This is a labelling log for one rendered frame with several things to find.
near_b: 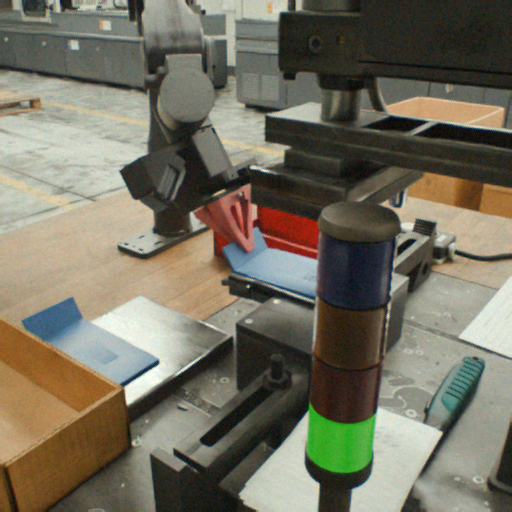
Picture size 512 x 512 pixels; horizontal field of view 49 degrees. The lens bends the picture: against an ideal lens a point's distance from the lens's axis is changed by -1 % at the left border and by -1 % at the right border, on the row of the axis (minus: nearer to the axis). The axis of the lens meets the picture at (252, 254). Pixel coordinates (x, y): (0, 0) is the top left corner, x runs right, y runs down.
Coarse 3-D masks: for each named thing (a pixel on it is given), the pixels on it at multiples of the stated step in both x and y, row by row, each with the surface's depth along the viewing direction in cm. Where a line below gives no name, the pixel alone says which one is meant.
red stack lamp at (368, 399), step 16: (320, 368) 29; (336, 368) 29; (368, 368) 29; (320, 384) 30; (336, 384) 29; (352, 384) 29; (368, 384) 29; (320, 400) 30; (336, 400) 29; (352, 400) 29; (368, 400) 29; (336, 416) 30; (352, 416) 30; (368, 416) 30
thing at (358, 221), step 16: (336, 208) 27; (352, 208) 27; (368, 208) 27; (384, 208) 27; (320, 224) 27; (336, 224) 26; (352, 224) 25; (368, 224) 25; (384, 224) 25; (400, 224) 26; (352, 240) 25; (368, 240) 25; (368, 464) 32; (320, 480) 32; (336, 480) 31; (352, 480) 31; (320, 496) 34; (336, 496) 33
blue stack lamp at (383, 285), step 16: (320, 240) 27; (336, 240) 26; (384, 240) 26; (320, 256) 27; (336, 256) 26; (352, 256) 26; (368, 256) 26; (384, 256) 26; (320, 272) 27; (336, 272) 26; (352, 272) 26; (368, 272) 26; (384, 272) 26; (320, 288) 28; (336, 288) 27; (352, 288) 26; (368, 288) 26; (384, 288) 27; (336, 304) 27; (352, 304) 27; (368, 304) 27
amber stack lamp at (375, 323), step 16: (320, 304) 28; (384, 304) 27; (320, 320) 28; (336, 320) 27; (352, 320) 27; (368, 320) 27; (384, 320) 28; (320, 336) 29; (336, 336) 28; (352, 336) 27; (368, 336) 28; (384, 336) 28; (320, 352) 29; (336, 352) 28; (352, 352) 28; (368, 352) 28; (384, 352) 29; (352, 368) 28
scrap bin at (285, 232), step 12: (264, 216) 97; (276, 216) 96; (288, 216) 94; (252, 228) 98; (264, 228) 98; (276, 228) 97; (288, 228) 95; (300, 228) 93; (312, 228) 92; (216, 240) 90; (264, 240) 84; (276, 240) 82; (288, 240) 96; (300, 240) 94; (312, 240) 93; (216, 252) 91; (300, 252) 80; (312, 252) 79
